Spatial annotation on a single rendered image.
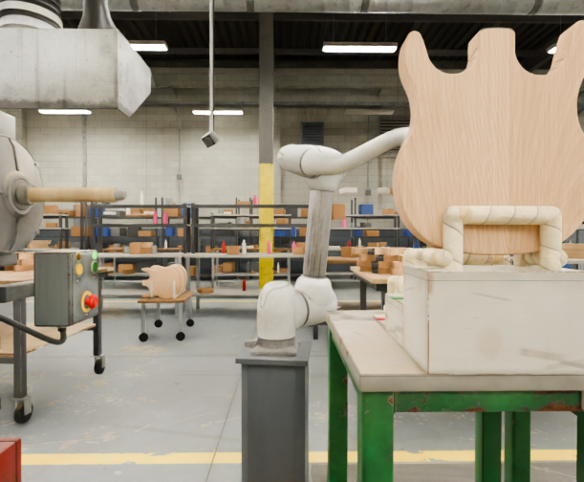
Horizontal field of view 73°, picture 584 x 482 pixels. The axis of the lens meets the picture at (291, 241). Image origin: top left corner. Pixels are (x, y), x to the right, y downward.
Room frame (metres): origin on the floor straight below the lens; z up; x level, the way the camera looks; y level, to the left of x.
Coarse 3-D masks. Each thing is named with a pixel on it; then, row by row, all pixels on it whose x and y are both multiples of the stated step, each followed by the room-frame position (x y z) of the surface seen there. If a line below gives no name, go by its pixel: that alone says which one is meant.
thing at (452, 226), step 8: (448, 216) 0.67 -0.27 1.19; (456, 216) 0.67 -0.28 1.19; (448, 224) 0.67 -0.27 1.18; (456, 224) 0.67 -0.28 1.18; (448, 232) 0.67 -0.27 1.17; (456, 232) 0.67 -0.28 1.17; (448, 240) 0.67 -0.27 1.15; (456, 240) 0.67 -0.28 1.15; (448, 248) 0.67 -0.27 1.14; (456, 248) 0.67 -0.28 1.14; (456, 256) 0.67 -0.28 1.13; (456, 264) 0.67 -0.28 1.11
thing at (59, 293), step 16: (48, 256) 1.05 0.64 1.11; (64, 256) 1.05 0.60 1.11; (48, 272) 1.05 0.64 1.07; (64, 272) 1.05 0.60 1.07; (96, 272) 1.18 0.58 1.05; (48, 288) 1.05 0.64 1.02; (64, 288) 1.05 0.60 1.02; (80, 288) 1.10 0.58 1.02; (96, 288) 1.18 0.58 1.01; (48, 304) 1.05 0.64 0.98; (64, 304) 1.05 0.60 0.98; (80, 304) 1.10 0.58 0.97; (0, 320) 1.03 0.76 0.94; (48, 320) 1.05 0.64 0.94; (64, 320) 1.05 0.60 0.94; (80, 320) 1.10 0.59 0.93; (32, 336) 1.06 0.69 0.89; (48, 336) 1.08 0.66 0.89; (64, 336) 1.09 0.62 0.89
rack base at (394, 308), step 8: (392, 304) 0.89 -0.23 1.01; (400, 304) 0.82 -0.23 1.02; (392, 312) 0.89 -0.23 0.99; (400, 312) 0.82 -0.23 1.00; (392, 320) 0.89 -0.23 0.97; (400, 320) 0.82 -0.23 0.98; (392, 328) 0.89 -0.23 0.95; (400, 328) 0.82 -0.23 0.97; (392, 336) 0.89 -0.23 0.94; (400, 336) 0.82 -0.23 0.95; (400, 344) 0.82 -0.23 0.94
